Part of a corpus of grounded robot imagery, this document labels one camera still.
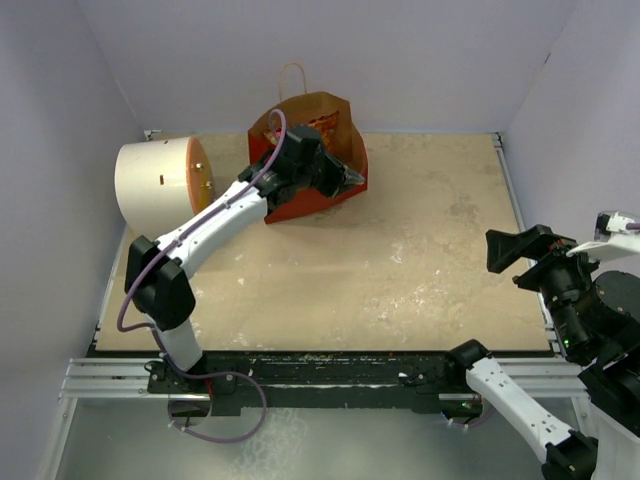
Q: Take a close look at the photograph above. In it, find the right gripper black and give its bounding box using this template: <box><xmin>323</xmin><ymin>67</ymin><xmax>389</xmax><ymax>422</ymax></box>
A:
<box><xmin>485</xmin><ymin>220</ymin><xmax>615</xmax><ymax>352</ymax></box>

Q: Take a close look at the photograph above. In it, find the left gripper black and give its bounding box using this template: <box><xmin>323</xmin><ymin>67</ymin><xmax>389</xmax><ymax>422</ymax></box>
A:
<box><xmin>294</xmin><ymin>147</ymin><xmax>363</xmax><ymax>200</ymax></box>

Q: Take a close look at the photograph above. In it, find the red brown paper bag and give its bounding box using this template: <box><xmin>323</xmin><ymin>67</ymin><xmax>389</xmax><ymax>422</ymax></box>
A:
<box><xmin>248</xmin><ymin>62</ymin><xmax>369</xmax><ymax>224</ymax></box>

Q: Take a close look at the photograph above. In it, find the red candy snack bag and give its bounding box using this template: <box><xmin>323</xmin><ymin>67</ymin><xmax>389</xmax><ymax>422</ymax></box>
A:
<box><xmin>261</xmin><ymin>111</ymin><xmax>340</xmax><ymax>153</ymax></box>

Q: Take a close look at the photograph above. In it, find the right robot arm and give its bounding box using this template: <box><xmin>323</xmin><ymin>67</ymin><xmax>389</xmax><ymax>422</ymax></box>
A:
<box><xmin>444</xmin><ymin>212</ymin><xmax>639</xmax><ymax>479</ymax></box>

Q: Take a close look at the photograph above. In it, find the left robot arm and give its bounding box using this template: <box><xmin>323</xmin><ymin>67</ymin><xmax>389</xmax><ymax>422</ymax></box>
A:
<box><xmin>122</xmin><ymin>126</ymin><xmax>365</xmax><ymax>392</ymax></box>

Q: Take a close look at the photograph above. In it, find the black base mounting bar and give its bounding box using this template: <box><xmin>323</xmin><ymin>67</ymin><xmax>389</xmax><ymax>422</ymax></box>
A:
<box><xmin>144</xmin><ymin>351</ymin><xmax>492</xmax><ymax>424</ymax></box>

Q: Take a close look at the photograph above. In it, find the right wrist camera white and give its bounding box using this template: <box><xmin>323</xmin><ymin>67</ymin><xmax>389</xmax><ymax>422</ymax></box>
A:
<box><xmin>566</xmin><ymin>211</ymin><xmax>639</xmax><ymax>262</ymax></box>

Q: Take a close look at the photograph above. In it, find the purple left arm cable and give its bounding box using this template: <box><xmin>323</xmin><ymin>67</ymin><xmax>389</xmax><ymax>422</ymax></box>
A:
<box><xmin>116</xmin><ymin>108</ymin><xmax>289</xmax><ymax>384</ymax></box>

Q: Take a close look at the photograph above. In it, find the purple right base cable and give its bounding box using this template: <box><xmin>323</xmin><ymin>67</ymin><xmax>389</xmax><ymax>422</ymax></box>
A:
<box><xmin>447</xmin><ymin>399</ymin><xmax>501</xmax><ymax>431</ymax></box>

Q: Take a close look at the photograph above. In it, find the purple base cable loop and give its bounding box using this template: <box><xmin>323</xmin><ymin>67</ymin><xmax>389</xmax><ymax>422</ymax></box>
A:
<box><xmin>167</xmin><ymin>370</ymin><xmax>269</xmax><ymax>444</ymax></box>

